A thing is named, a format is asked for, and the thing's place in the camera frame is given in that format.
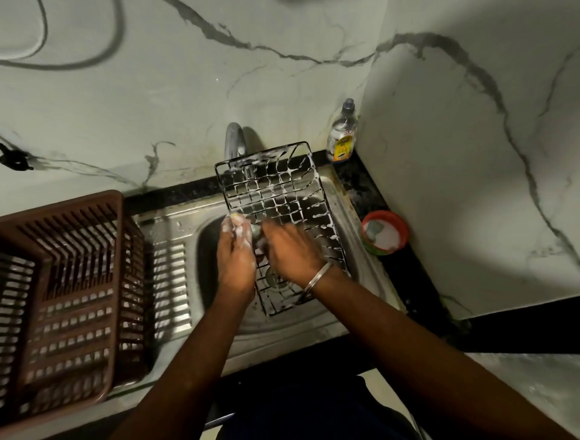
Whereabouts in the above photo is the person's left hand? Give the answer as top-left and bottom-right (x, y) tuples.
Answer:
(216, 213), (258, 305)

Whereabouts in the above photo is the person's right hand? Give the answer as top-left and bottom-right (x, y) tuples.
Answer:
(261, 219), (334, 291)

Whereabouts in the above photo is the black wire rack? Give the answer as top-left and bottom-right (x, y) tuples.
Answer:
(214, 141), (350, 317)

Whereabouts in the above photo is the person's right forearm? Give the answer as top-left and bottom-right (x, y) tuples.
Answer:
(310, 270), (576, 440)

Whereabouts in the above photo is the person's left forearm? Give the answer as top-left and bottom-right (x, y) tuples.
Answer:
(111, 294), (254, 440)

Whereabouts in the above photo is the person's dark clothing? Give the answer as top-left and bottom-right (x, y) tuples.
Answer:
(204, 376), (417, 440)

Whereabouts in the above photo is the stainless steel sink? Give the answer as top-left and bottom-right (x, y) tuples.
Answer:
(108, 164), (407, 400)

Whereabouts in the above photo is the orange round container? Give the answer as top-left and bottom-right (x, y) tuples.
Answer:
(360, 210), (410, 256)

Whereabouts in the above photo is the chrome faucet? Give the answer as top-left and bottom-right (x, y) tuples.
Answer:
(224, 122), (248, 160)

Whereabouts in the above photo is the clear dish soap bottle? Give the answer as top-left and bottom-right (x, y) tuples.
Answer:
(326, 98), (359, 163)

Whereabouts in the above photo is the brown plastic dish basket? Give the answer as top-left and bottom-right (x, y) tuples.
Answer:
(0, 190), (148, 429)

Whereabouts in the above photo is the silver bracelet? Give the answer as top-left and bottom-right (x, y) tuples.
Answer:
(298, 261), (334, 302)

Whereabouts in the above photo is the thick white wall cable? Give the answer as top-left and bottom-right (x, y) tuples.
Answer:
(0, 0), (50, 60)

